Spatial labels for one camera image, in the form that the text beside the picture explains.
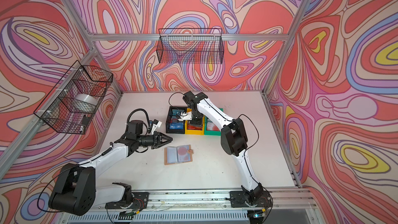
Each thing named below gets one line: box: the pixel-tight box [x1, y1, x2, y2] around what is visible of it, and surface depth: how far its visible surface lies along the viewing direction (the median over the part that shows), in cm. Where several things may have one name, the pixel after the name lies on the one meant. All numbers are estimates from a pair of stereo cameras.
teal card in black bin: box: [172, 108, 185, 116], surface depth 105 cm
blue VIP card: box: [169, 122, 184, 130], surface depth 100 cm
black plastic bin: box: [165, 106, 188, 135], surface depth 100 cm
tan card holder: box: [163, 144, 195, 165], surface depth 88 cm
